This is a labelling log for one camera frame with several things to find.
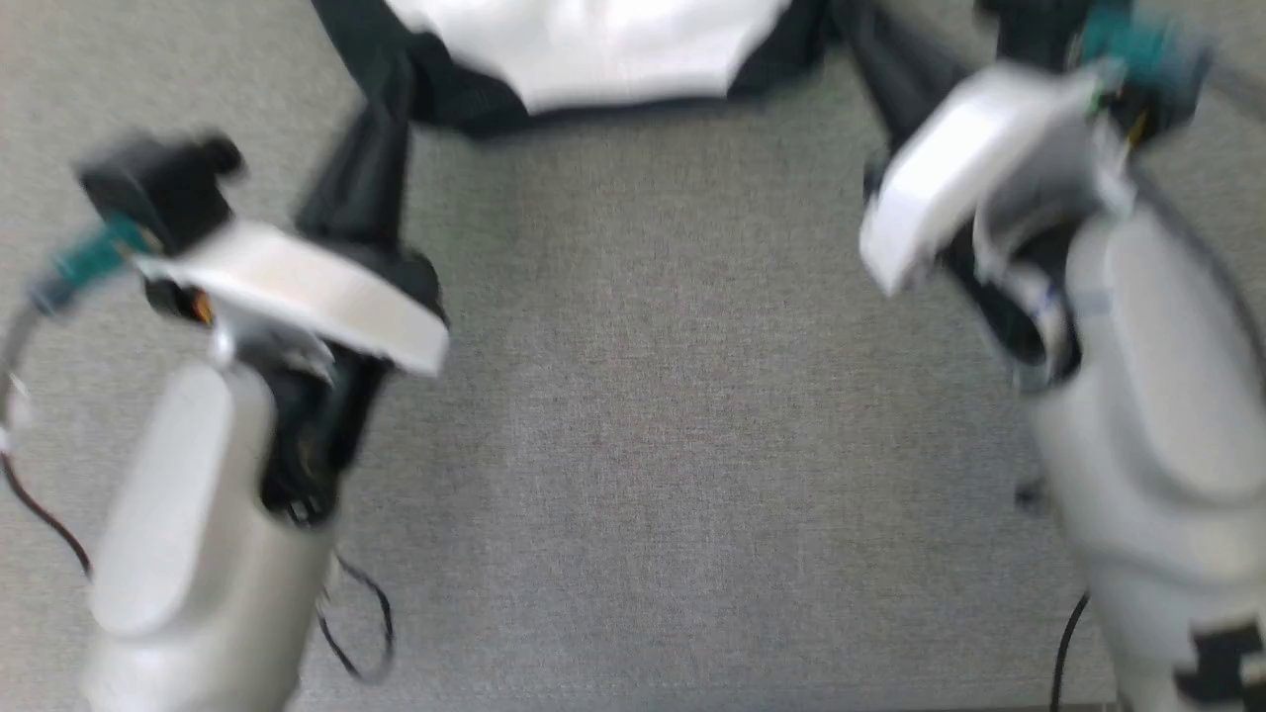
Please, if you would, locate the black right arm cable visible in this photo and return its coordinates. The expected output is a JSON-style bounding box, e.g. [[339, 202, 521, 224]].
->
[[1048, 591, 1091, 712]]

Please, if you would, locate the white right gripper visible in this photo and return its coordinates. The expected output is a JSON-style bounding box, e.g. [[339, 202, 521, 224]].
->
[[859, 61, 1119, 392]]

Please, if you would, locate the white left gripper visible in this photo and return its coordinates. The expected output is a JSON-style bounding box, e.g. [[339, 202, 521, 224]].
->
[[134, 220, 451, 525]]

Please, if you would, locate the white and black shirt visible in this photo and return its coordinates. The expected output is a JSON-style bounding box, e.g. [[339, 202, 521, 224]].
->
[[295, 0, 975, 253]]

